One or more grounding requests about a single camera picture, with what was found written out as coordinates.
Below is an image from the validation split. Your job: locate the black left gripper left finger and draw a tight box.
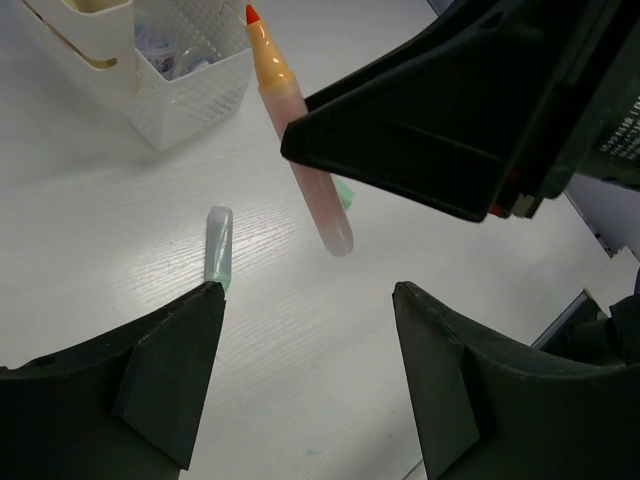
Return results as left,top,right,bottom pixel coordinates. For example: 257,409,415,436
1,282,226,479

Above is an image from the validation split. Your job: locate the paperclip jar near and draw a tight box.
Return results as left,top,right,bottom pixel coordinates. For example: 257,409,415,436
134,19,176,80

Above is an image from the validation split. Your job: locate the pink highlighter body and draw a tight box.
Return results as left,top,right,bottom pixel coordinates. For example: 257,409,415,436
244,3,356,259

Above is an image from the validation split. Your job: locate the white perforated basket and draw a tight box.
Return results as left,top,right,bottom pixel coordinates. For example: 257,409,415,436
124,1,253,151

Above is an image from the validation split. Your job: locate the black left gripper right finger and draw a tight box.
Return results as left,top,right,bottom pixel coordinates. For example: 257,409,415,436
393,282,639,479

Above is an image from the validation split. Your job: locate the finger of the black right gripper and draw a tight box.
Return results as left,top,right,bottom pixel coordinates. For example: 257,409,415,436
279,29,551,225

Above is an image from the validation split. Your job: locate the green uncapped highlighter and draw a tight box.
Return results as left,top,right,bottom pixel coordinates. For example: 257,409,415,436
204,206,233,292

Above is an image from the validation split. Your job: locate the cream divided side organizer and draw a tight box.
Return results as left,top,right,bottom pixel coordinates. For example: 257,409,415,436
11,1,137,109

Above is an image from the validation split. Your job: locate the green highlighter cap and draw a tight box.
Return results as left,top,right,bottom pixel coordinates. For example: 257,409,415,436
333,176,355,211

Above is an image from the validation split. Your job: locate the paperclip jar far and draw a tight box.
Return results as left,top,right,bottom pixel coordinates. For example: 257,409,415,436
173,46,217,79

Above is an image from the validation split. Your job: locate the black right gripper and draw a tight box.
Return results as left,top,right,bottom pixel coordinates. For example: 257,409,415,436
306,1,639,218

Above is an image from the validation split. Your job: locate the paperclip jar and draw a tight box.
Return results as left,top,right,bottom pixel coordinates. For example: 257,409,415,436
134,19,176,80
173,46,217,79

